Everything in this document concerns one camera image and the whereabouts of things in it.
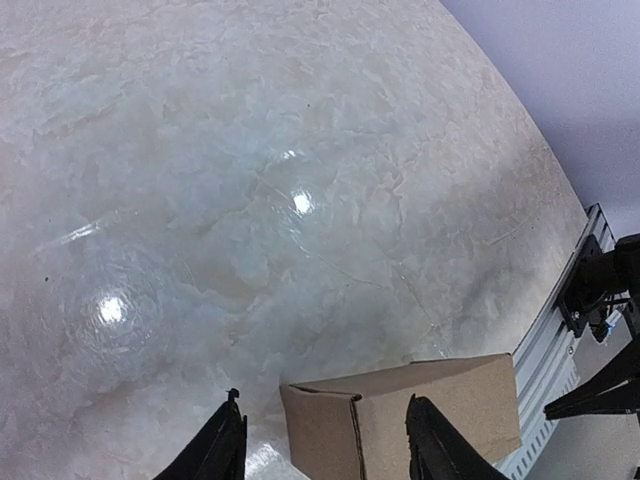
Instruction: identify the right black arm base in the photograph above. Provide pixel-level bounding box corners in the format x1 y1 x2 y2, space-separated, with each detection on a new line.
557 234 639 343

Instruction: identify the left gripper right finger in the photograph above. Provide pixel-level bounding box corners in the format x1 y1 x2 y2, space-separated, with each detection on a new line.
405 394 507 480

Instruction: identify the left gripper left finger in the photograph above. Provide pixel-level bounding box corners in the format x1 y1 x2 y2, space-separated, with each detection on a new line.
154 388 247 480

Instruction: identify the brown cardboard paper box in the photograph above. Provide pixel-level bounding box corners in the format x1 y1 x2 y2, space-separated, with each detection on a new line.
280 353 521 479

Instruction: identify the front aluminium rail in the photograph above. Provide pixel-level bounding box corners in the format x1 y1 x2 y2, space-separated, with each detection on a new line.
495 204 615 480

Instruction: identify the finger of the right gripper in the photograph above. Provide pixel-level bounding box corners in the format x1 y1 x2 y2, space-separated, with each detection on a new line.
544 337 639 420

